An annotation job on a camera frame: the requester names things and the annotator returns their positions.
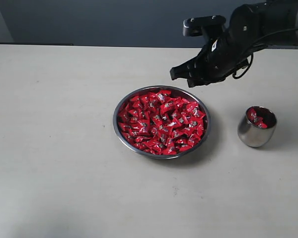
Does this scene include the steel cup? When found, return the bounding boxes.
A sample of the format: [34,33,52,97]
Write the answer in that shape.
[237,111,277,148]

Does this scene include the pile of red candies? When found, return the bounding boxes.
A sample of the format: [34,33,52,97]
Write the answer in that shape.
[117,90,206,156]

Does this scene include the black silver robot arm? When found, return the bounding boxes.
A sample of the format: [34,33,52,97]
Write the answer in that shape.
[170,0,298,88]

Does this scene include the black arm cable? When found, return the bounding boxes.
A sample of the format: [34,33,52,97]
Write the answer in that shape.
[232,26,298,80]

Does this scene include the round steel plate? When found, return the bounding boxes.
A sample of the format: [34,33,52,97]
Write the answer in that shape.
[112,85,212,160]

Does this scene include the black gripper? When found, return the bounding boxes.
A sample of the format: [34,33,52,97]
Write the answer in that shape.
[170,37,251,87]

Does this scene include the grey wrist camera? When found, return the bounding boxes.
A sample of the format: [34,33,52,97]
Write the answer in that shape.
[183,15,226,39]

